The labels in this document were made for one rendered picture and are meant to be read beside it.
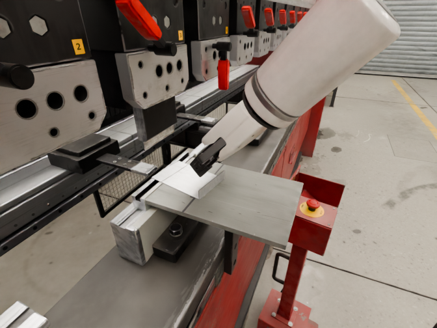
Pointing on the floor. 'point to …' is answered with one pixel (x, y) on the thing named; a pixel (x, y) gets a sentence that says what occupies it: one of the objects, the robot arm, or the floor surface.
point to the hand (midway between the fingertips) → (210, 159)
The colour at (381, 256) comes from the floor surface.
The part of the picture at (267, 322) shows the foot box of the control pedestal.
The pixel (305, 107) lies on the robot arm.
